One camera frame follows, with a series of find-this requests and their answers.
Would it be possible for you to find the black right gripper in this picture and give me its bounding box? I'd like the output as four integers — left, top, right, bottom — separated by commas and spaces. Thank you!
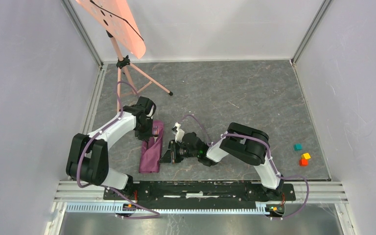
159, 140, 199, 164

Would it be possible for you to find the purple cloth napkin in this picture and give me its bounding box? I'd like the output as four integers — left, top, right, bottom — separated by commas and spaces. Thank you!
139, 120, 164, 174

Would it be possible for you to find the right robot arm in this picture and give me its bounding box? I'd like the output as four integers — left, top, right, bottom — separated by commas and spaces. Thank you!
160, 122, 284, 200

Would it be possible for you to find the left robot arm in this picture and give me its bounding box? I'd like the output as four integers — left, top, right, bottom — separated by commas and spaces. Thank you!
66, 96, 156, 200

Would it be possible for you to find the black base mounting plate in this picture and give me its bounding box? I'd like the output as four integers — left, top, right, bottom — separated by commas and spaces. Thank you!
103, 180, 296, 210

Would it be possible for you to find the pink music stand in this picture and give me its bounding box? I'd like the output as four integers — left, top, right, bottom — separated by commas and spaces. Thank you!
77, 0, 173, 98

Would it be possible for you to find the teal cube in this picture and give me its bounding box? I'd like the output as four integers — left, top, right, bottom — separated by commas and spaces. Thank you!
293, 143, 303, 151

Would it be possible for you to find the red cube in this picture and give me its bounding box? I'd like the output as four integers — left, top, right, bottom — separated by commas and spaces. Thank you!
299, 159, 309, 166

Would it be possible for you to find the yellow cube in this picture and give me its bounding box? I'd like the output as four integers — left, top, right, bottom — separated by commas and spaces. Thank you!
301, 153, 311, 160

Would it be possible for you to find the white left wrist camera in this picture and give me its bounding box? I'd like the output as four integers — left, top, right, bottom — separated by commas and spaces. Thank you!
146, 105, 156, 118

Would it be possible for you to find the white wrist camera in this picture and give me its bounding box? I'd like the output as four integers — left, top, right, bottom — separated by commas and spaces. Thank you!
171, 122, 185, 143
146, 105, 156, 118

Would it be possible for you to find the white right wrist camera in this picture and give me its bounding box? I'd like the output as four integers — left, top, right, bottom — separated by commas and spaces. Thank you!
171, 122, 185, 143

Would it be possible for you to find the slotted cable duct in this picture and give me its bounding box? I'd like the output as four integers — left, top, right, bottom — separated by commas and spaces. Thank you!
65, 202, 281, 215

